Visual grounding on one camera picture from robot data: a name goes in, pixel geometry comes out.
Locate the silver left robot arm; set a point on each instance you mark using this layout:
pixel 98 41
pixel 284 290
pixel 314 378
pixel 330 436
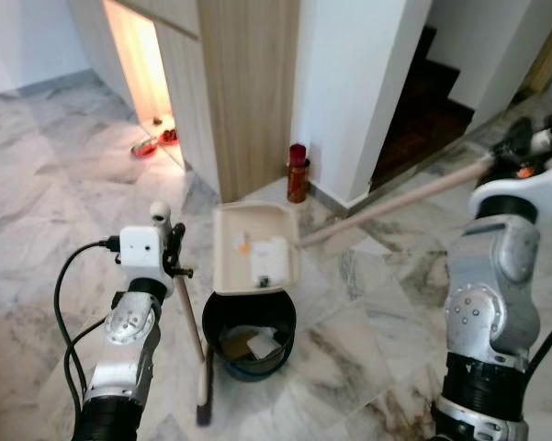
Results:
pixel 124 349

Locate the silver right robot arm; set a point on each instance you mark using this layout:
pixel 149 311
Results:
pixel 491 303

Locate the black round waste bin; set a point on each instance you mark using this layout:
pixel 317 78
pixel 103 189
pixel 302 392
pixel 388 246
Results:
pixel 248 317

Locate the white paper scrap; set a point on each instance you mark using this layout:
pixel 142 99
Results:
pixel 269 260

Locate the brown scrap in bin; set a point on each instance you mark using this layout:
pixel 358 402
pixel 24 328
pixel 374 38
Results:
pixel 236 343

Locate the dark wooden staircase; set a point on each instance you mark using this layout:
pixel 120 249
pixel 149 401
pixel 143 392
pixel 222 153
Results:
pixel 422 110

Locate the white paper in bin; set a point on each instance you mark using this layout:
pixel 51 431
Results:
pixel 266 344

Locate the red tall can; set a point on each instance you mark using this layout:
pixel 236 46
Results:
pixel 298 175

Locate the wooden cabinet panel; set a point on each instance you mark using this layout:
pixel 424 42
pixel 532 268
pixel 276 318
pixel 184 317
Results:
pixel 248 92

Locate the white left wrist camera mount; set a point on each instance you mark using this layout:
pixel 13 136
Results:
pixel 142 253

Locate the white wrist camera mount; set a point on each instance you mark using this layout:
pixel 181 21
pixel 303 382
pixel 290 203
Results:
pixel 523 188
pixel 142 253

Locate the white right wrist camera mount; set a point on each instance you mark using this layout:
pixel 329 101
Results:
pixel 523 188

